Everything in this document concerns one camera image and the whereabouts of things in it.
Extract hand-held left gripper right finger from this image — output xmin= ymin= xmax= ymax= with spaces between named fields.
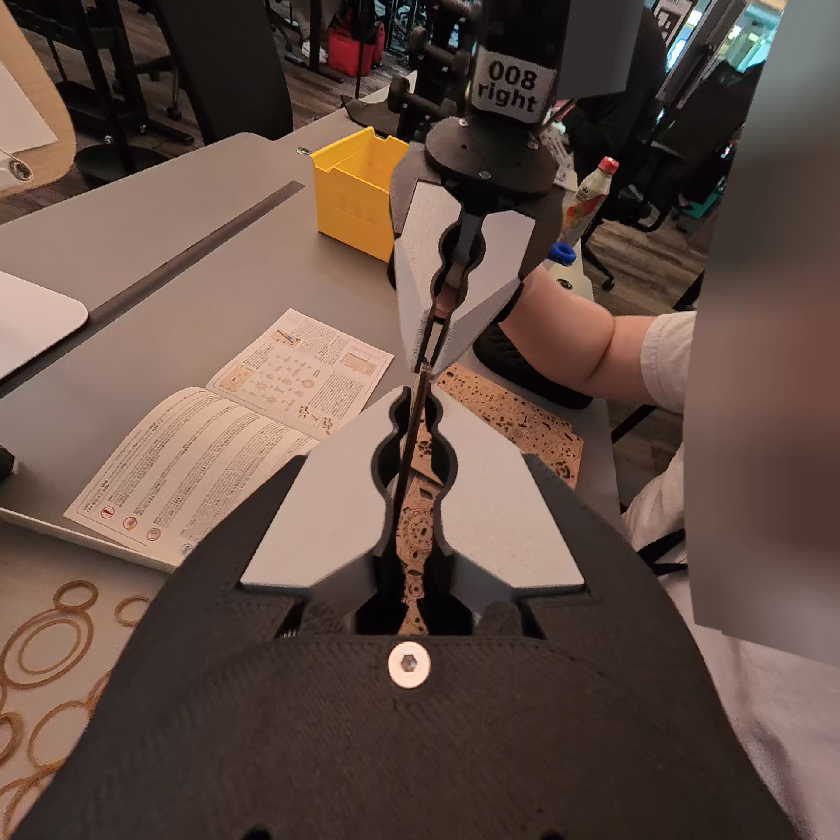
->
xmin=427 ymin=392 xmax=586 ymax=621

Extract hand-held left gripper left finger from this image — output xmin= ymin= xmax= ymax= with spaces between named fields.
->
xmin=241 ymin=386 xmax=408 ymax=618

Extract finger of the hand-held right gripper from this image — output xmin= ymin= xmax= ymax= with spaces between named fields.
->
xmin=392 ymin=179 xmax=466 ymax=374
xmin=428 ymin=209 xmax=537 ymax=374

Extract thin wooden model sheet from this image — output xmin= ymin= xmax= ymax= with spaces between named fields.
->
xmin=390 ymin=315 xmax=439 ymax=637

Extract person's right forearm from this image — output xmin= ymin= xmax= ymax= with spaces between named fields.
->
xmin=545 ymin=276 xmax=660 ymax=404

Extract laser-cut wooden parts sheet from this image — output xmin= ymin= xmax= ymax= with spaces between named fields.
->
xmin=436 ymin=363 xmax=586 ymax=492

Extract person's right hand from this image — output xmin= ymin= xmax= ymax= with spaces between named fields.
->
xmin=504 ymin=266 xmax=559 ymax=329

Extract yellow plastic bin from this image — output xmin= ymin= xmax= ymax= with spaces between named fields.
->
xmin=310 ymin=126 xmax=411 ymax=263

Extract black padded wrist rest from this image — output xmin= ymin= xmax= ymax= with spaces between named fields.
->
xmin=472 ymin=322 xmax=595 ymax=409

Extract juice bottle with red cap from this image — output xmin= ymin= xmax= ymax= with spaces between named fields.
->
xmin=560 ymin=156 xmax=620 ymax=249

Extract black flat plate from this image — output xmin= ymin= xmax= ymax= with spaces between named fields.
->
xmin=341 ymin=92 xmax=408 ymax=139

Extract open instruction booklet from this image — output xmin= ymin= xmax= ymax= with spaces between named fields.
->
xmin=63 ymin=308 xmax=395 ymax=571

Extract red bag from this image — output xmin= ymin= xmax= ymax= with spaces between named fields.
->
xmin=327 ymin=25 xmax=387 ymax=77

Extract wooden rings in tray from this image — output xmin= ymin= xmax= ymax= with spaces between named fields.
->
xmin=0 ymin=579 xmax=155 ymax=840

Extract black round stand base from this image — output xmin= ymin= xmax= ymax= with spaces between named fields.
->
xmin=75 ymin=141 xmax=172 ymax=188

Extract white rounded board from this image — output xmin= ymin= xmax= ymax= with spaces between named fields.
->
xmin=0 ymin=270 xmax=89 ymax=382

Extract beige rounded board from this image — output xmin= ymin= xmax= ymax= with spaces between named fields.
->
xmin=0 ymin=0 xmax=78 ymax=201

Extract black metal rack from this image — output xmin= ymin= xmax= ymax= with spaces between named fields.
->
xmin=13 ymin=0 xmax=198 ymax=145

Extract white paper sheet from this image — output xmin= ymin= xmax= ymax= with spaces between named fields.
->
xmin=0 ymin=62 xmax=59 ymax=158

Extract black waist strap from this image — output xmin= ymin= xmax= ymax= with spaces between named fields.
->
xmin=640 ymin=528 xmax=688 ymax=575

